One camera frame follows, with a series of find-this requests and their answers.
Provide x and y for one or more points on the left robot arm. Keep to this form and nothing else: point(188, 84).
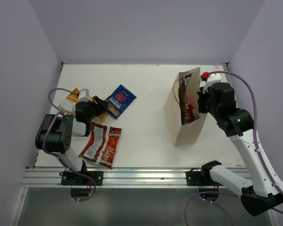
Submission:
point(56, 130)

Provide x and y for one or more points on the blue Burts crisps bag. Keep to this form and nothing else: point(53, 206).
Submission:
point(119, 100)

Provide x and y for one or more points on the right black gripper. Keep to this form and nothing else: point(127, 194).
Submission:
point(202, 95)

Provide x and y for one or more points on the left black base bracket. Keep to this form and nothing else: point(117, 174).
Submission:
point(72, 179)

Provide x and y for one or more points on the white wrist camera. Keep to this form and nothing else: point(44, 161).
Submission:
point(84, 95)
point(209, 78)

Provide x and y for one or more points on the aluminium mounting rail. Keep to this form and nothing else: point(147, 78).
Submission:
point(49, 177)

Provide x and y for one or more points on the orange snack bag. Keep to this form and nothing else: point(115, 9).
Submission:
point(68, 106)

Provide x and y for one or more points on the brown snack bag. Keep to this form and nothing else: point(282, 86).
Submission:
point(184, 79)

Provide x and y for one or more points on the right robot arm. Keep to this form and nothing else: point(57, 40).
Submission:
point(264, 190)

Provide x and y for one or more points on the beige paper bag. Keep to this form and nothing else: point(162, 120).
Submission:
point(189, 133)

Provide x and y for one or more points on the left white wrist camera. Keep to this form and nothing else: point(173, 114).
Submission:
point(84, 95)

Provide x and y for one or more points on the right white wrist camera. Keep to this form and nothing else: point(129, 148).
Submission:
point(209, 78)

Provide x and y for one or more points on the pink snack bag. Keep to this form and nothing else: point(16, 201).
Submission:
point(193, 115)

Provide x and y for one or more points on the black base bracket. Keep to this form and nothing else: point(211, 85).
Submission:
point(72, 179)
point(196, 177)

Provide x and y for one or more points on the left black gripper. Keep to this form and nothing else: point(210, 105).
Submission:
point(101, 105)

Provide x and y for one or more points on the right black base bracket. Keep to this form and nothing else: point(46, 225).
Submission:
point(196, 177)

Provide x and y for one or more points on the red Doritos bag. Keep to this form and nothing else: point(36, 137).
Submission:
point(102, 145)

